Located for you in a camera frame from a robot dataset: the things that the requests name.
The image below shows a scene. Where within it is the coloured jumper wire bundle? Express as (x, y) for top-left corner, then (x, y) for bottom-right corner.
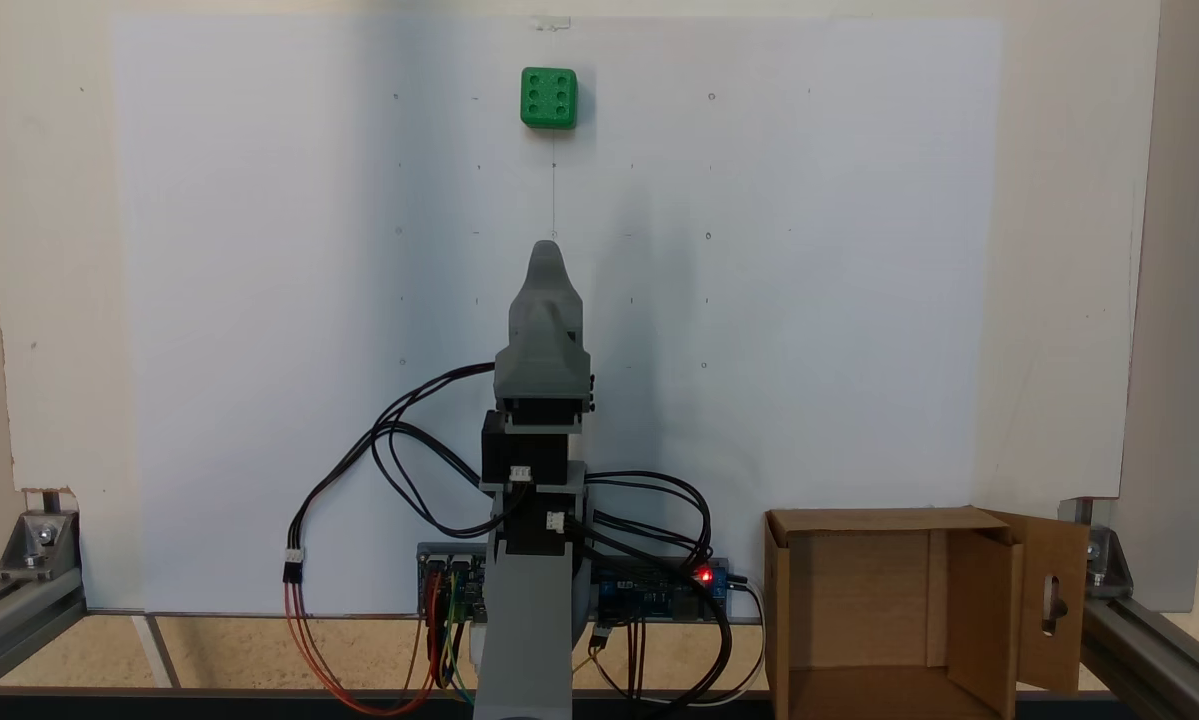
(429, 570), (480, 707)

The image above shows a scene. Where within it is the green die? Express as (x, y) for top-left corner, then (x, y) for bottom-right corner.
(519, 66), (579, 131)

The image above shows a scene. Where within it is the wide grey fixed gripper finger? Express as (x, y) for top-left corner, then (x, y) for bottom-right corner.
(511, 240), (585, 343)

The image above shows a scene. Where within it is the brown cardboard box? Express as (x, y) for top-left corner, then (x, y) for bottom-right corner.
(764, 505), (1092, 720)

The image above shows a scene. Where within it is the blue circuit board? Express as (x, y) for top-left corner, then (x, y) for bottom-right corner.
(594, 560), (730, 623)

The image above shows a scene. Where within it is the aluminium frame rail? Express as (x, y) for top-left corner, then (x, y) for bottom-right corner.
(0, 572), (88, 706)
(1079, 595), (1199, 720)

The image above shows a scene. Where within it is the metal corner bracket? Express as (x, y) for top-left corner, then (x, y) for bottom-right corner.
(1059, 498), (1132, 599)
(0, 510), (82, 583)

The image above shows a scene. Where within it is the black cable with white connector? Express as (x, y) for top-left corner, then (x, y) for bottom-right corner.
(284, 420), (487, 586)

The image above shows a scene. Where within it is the grey board mounting plate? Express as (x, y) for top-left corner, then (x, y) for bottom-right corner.
(417, 543), (730, 623)

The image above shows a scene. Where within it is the black servo cable bundle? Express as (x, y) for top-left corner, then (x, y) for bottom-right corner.
(567, 470), (738, 707)
(371, 362), (508, 541)

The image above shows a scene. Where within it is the orange red wire bundle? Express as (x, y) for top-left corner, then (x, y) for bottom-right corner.
(284, 578), (450, 717)

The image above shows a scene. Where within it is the large white paper sheet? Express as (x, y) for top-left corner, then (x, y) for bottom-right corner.
(109, 15), (1005, 616)

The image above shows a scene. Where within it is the circuit board with jumper wires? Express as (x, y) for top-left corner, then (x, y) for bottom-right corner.
(419, 548), (488, 619)

